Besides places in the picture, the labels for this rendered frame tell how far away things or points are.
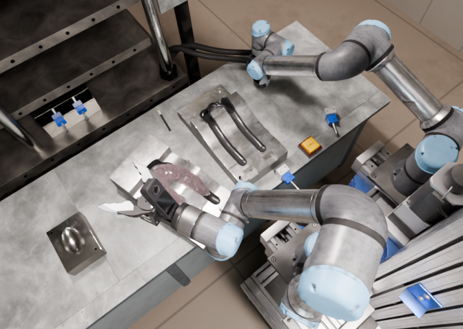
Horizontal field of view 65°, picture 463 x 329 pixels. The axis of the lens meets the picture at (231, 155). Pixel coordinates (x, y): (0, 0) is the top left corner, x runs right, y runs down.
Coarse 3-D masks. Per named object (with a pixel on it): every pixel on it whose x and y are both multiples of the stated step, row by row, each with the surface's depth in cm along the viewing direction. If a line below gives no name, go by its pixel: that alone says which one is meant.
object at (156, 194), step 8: (144, 184) 84; (152, 184) 84; (160, 184) 86; (144, 192) 83; (152, 192) 83; (160, 192) 86; (168, 192) 88; (152, 200) 84; (160, 200) 86; (168, 200) 88; (160, 208) 86; (168, 208) 88; (176, 208) 90; (168, 216) 88
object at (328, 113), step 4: (328, 108) 174; (332, 108) 173; (324, 112) 175; (328, 112) 172; (332, 112) 172; (336, 112) 172; (324, 116) 176; (328, 116) 173; (332, 116) 173; (328, 120) 172; (332, 120) 172; (336, 120) 172; (328, 124) 173; (332, 124) 172; (336, 132) 170
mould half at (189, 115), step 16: (208, 96) 178; (224, 96) 178; (240, 96) 169; (192, 112) 175; (224, 112) 165; (240, 112) 167; (192, 128) 169; (208, 128) 163; (224, 128) 164; (256, 128) 167; (208, 144) 162; (240, 144) 163; (272, 144) 162; (224, 160) 159; (256, 160) 158; (256, 176) 158
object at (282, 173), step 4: (284, 164) 161; (280, 168) 160; (284, 168) 160; (288, 168) 160; (276, 172) 161; (280, 172) 160; (284, 172) 159; (288, 172) 161; (280, 176) 160; (284, 176) 160; (288, 176) 160; (292, 176) 160; (284, 180) 160; (288, 180) 159; (292, 180) 160; (292, 184) 159; (296, 188) 158
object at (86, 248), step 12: (72, 216) 152; (84, 216) 156; (60, 228) 150; (72, 228) 150; (84, 228) 149; (60, 240) 147; (72, 240) 150; (84, 240) 147; (96, 240) 148; (60, 252) 145; (72, 252) 146; (84, 252) 145; (96, 252) 145; (72, 264) 143; (84, 264) 146
